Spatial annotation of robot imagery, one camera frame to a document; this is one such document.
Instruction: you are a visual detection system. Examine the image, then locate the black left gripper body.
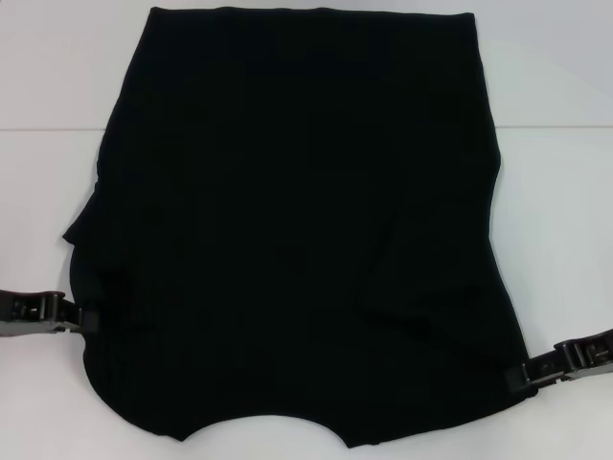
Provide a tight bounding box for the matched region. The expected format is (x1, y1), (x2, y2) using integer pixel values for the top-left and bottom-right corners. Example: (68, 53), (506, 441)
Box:
(0, 287), (66, 339)

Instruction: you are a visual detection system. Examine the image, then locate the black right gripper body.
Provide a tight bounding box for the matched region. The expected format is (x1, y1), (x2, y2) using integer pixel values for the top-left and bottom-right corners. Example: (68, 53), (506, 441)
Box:
(553, 327), (613, 382)

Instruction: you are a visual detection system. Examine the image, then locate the black shirt with white print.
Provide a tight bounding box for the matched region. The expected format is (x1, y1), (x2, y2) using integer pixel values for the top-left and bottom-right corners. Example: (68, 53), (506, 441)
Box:
(61, 4), (538, 436)

